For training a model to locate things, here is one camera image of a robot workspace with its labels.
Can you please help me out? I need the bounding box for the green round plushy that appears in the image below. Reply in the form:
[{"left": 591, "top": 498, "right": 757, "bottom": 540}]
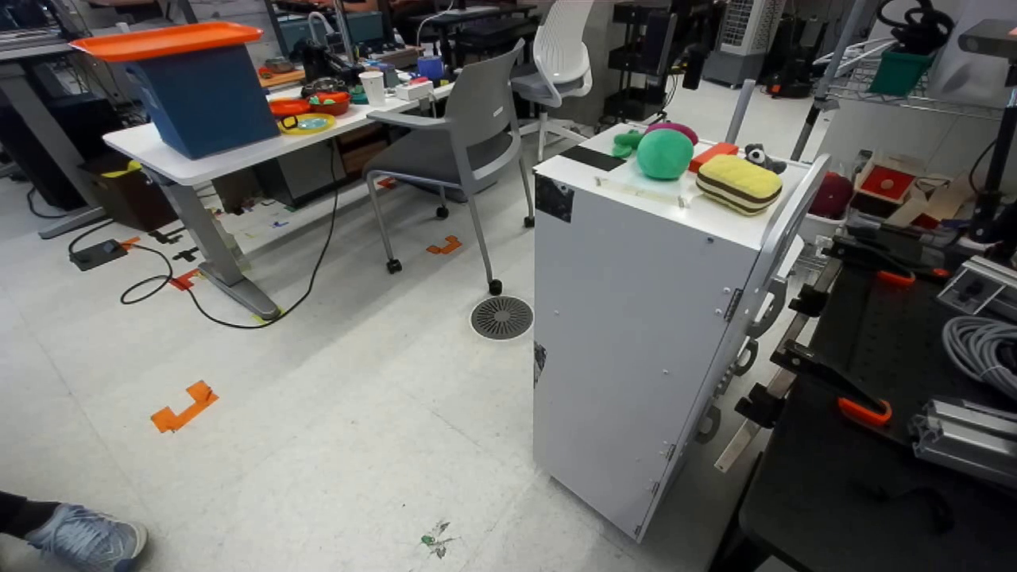
[{"left": 633, "top": 127, "right": 697, "bottom": 184}]

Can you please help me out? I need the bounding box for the round grey floor outlet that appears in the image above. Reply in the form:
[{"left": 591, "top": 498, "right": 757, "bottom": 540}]
[{"left": 467, "top": 293, "right": 537, "bottom": 342}]

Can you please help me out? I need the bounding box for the white toy kitchen cabinet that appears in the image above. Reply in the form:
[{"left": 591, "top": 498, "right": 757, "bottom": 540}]
[{"left": 528, "top": 118, "right": 835, "bottom": 547}]

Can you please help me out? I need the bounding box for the grey wheeled office chair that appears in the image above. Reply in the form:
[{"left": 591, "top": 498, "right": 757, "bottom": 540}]
[{"left": 363, "top": 41, "right": 537, "bottom": 300}]

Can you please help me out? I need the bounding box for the black tape patch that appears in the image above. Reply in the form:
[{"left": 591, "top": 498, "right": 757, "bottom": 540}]
[{"left": 559, "top": 144, "right": 628, "bottom": 173}]

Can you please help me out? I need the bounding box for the white office chair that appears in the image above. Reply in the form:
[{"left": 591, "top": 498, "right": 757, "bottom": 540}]
[{"left": 512, "top": 0, "right": 598, "bottom": 162}]

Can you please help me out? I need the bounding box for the white paper cup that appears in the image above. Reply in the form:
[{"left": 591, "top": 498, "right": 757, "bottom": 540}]
[{"left": 357, "top": 66, "right": 392, "bottom": 108}]

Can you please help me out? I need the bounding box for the yellow sponge block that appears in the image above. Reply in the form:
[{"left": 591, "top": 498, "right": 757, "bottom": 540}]
[{"left": 692, "top": 153, "right": 788, "bottom": 220}]

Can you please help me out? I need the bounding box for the yellow green plate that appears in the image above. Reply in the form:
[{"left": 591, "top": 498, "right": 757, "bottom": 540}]
[{"left": 275, "top": 111, "right": 339, "bottom": 141}]

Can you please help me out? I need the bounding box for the orange tray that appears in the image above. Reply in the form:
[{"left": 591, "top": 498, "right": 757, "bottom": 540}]
[{"left": 265, "top": 89, "right": 357, "bottom": 119}]

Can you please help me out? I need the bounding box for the black clamp foot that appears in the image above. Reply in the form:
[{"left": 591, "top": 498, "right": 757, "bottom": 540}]
[
  {"left": 788, "top": 281, "right": 834, "bottom": 320},
  {"left": 734, "top": 381, "right": 788, "bottom": 430}
]

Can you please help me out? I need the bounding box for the grey metal pole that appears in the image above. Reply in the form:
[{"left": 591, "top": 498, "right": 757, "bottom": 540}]
[{"left": 724, "top": 77, "right": 758, "bottom": 147}]

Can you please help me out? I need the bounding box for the white desk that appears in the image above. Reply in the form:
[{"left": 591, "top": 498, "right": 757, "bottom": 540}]
[{"left": 103, "top": 81, "right": 456, "bottom": 323}]

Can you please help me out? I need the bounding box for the dark red round object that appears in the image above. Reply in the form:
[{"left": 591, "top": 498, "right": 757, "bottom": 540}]
[{"left": 808, "top": 171, "right": 854, "bottom": 223}]

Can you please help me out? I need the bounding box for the blue storage bin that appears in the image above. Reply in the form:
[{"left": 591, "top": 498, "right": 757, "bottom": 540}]
[{"left": 124, "top": 41, "right": 284, "bottom": 162}]

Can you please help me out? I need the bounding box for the red box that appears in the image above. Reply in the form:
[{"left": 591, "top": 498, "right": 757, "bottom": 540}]
[{"left": 853, "top": 155, "right": 918, "bottom": 211}]

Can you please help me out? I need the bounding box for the black power adapter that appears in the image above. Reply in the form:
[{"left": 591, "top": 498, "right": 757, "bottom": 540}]
[{"left": 68, "top": 239, "right": 131, "bottom": 274}]

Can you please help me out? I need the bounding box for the orange bin lid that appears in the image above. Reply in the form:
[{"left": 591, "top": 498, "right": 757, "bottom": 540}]
[{"left": 71, "top": 19, "right": 267, "bottom": 66}]

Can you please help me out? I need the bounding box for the green box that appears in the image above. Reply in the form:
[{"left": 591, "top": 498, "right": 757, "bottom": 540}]
[{"left": 866, "top": 43, "right": 938, "bottom": 100}]

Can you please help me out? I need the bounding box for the grey blue sneaker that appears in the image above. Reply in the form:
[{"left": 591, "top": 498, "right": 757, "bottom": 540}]
[{"left": 23, "top": 503, "right": 152, "bottom": 572}]

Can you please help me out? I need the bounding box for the grey side desk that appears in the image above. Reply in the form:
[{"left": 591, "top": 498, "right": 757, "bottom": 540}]
[{"left": 0, "top": 29, "right": 109, "bottom": 240}]

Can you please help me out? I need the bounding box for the black wire cart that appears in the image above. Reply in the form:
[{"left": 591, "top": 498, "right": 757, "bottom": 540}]
[{"left": 601, "top": 0, "right": 692, "bottom": 127}]

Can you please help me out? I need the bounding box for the black floor cable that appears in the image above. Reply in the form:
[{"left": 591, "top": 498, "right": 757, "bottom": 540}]
[{"left": 113, "top": 137, "right": 343, "bottom": 334}]

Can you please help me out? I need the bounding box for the black clamp orange handle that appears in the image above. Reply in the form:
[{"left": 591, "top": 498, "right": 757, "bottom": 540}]
[
  {"left": 828, "top": 236, "right": 918, "bottom": 293},
  {"left": 768, "top": 339, "right": 897, "bottom": 431}
]

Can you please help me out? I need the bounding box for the orange floor bracket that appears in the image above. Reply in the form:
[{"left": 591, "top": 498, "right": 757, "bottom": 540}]
[{"left": 145, "top": 379, "right": 221, "bottom": 438}]

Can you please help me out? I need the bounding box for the silver metal bracket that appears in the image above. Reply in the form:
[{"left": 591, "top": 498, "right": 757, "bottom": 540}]
[{"left": 934, "top": 250, "right": 1017, "bottom": 320}]

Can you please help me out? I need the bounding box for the grey cable bundle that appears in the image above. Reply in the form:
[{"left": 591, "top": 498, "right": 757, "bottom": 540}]
[{"left": 938, "top": 311, "right": 1017, "bottom": 402}]

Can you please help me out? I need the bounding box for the silver aluminium rail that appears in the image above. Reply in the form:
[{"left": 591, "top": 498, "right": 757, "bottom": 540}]
[{"left": 905, "top": 393, "right": 1017, "bottom": 490}]

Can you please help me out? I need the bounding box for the black camera stand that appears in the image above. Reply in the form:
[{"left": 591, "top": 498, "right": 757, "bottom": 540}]
[{"left": 955, "top": 17, "right": 1017, "bottom": 248}]

